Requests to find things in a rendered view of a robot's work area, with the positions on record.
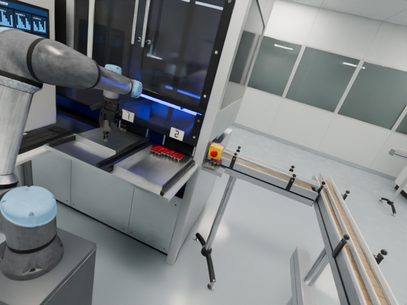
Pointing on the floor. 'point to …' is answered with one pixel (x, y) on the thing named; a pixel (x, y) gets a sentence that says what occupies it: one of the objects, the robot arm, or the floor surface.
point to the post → (210, 119)
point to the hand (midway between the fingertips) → (105, 131)
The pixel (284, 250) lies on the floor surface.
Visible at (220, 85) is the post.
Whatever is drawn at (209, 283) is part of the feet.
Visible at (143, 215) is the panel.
